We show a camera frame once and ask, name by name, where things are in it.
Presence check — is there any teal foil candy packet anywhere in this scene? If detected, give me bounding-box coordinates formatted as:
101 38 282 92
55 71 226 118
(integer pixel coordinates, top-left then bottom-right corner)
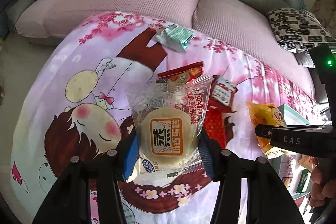
155 24 194 53

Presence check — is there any yellow cake clear packet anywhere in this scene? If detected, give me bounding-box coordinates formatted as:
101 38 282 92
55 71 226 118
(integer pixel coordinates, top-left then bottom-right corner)
245 101 287 159

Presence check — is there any green biscuit packet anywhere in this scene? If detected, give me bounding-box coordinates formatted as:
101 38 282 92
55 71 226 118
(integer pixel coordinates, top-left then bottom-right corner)
296 169 310 193

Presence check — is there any red snack bag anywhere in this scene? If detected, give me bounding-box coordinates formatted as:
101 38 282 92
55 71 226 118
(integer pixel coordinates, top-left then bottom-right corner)
158 61 204 85

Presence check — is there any person right hand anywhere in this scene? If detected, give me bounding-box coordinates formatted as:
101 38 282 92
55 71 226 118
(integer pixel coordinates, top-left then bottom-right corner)
309 157 326 207

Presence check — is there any clear steamed cake packet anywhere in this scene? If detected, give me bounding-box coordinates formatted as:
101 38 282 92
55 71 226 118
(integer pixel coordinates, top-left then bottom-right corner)
126 75 212 179

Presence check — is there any pink cartoon print blanket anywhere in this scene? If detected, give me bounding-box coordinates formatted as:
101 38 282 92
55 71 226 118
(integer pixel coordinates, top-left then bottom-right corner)
11 12 319 221

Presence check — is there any red white snack box packet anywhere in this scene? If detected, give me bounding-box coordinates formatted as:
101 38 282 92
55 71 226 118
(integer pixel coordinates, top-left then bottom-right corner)
211 76 238 107

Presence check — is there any teal shallow cardboard tray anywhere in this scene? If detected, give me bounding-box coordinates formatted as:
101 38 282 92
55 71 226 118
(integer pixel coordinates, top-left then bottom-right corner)
268 104 311 200

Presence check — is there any red foil snack packet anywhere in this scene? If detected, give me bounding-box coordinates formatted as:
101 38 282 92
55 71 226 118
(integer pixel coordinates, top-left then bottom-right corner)
203 106 236 149

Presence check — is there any grey pillow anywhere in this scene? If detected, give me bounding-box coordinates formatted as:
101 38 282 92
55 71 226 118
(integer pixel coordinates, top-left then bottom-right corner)
294 53 315 69

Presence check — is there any pink sofa seat cover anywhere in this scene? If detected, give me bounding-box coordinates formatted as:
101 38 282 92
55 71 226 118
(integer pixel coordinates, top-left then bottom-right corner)
15 0 315 97

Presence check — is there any black white patterned pillow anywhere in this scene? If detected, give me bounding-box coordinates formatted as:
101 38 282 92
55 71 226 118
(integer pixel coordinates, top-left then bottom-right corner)
266 7 335 53

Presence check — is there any orange swiss roll packet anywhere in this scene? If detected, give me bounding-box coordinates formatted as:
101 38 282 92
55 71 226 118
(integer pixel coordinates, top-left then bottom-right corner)
298 155 313 172

